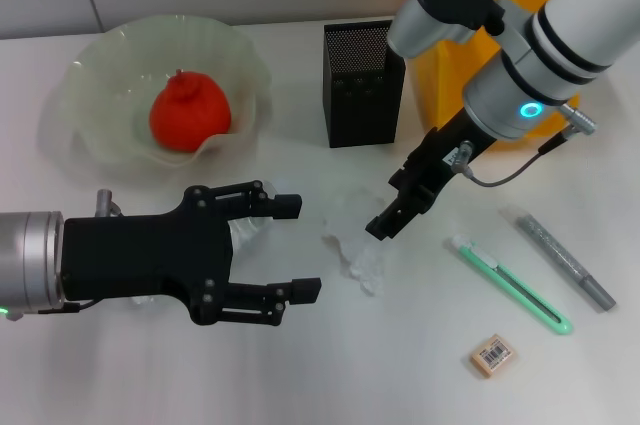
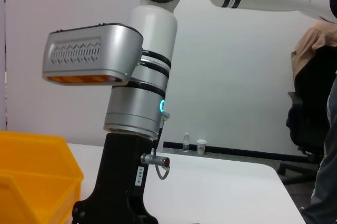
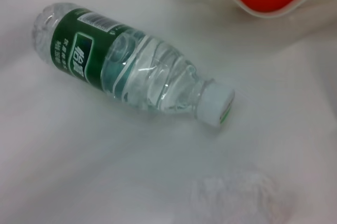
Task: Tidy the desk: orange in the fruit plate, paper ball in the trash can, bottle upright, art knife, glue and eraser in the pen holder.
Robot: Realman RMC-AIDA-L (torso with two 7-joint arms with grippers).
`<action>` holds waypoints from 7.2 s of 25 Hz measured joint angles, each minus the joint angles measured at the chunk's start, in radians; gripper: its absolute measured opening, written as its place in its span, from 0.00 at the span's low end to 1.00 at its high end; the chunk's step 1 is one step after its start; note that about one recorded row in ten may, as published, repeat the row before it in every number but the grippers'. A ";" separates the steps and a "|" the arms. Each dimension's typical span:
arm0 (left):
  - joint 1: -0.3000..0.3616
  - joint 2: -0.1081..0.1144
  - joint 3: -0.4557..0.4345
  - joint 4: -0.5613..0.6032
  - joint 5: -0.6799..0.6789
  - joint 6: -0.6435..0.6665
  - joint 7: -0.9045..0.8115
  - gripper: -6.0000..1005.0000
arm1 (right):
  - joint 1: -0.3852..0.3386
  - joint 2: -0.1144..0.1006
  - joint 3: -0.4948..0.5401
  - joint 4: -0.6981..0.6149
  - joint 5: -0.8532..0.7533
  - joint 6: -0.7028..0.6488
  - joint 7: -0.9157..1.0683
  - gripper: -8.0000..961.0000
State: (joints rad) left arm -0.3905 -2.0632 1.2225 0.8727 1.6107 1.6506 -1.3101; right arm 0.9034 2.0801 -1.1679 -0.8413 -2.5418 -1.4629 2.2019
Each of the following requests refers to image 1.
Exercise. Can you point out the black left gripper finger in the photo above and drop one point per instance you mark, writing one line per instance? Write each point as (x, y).
(265, 201)
(280, 297)

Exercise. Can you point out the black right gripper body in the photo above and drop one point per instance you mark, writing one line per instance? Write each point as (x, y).
(440, 165)

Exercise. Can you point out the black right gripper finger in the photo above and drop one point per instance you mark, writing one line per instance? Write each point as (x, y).
(392, 222)

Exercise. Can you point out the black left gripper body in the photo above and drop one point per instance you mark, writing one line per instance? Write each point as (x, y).
(150, 260)

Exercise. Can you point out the clear plastic water bottle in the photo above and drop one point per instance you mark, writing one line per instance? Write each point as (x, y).
(250, 232)

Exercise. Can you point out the white paper ball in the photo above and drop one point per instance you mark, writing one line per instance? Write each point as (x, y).
(362, 265)

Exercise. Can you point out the red-orange fruit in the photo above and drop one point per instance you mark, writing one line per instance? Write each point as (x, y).
(190, 115)

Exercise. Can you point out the green utility knife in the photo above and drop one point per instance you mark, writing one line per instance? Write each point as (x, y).
(510, 285)

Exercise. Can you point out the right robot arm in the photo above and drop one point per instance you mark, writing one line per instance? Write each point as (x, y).
(550, 30)

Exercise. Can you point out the black mesh pen holder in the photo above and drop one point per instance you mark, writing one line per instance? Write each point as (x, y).
(362, 105)

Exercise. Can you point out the grey marker pen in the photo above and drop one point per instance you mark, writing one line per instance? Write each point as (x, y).
(565, 260)

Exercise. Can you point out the beige eraser with barcode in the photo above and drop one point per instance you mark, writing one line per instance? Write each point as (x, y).
(493, 356)

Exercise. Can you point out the translucent wavy fruit plate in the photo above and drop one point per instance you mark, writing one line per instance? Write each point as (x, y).
(115, 70)

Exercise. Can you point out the yellow plastic storage bin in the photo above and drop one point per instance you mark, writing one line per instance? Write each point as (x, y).
(450, 80)

